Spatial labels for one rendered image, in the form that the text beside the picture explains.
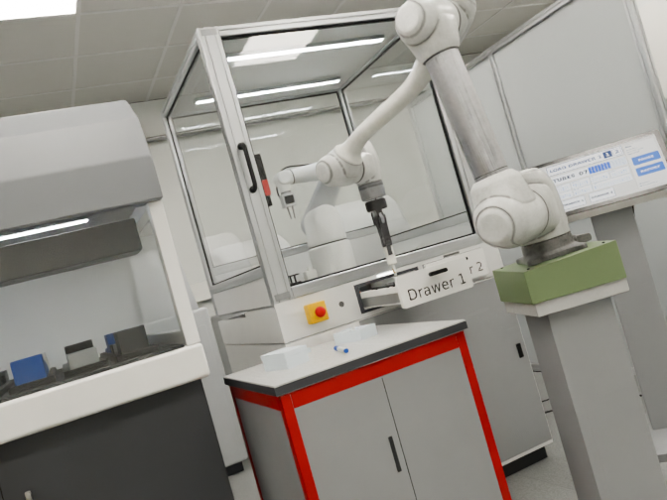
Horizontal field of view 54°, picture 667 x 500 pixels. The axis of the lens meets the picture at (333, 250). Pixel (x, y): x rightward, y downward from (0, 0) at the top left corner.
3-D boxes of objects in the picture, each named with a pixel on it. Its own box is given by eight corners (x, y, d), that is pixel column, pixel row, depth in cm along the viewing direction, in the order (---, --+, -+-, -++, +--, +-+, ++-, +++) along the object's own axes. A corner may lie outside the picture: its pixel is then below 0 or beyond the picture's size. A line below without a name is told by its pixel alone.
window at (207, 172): (265, 265, 240) (203, 43, 243) (264, 265, 240) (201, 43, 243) (214, 285, 320) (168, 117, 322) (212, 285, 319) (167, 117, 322)
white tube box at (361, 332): (377, 333, 219) (374, 322, 220) (361, 340, 213) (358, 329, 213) (351, 338, 228) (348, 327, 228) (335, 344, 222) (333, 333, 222)
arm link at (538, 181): (578, 226, 202) (555, 159, 202) (559, 237, 188) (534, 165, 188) (529, 239, 212) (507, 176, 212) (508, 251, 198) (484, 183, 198)
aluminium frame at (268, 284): (495, 238, 276) (428, 3, 279) (274, 305, 235) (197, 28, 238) (391, 264, 363) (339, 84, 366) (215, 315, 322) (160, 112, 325)
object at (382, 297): (466, 284, 230) (462, 267, 230) (405, 304, 220) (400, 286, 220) (410, 292, 267) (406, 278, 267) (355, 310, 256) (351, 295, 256)
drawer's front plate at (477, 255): (489, 273, 271) (482, 247, 271) (432, 291, 259) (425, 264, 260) (487, 273, 273) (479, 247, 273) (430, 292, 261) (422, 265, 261)
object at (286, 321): (505, 272, 276) (495, 239, 277) (285, 343, 235) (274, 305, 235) (398, 290, 363) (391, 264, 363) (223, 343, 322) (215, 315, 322)
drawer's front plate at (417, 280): (473, 286, 229) (466, 256, 229) (404, 309, 217) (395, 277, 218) (470, 287, 231) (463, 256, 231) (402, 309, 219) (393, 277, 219)
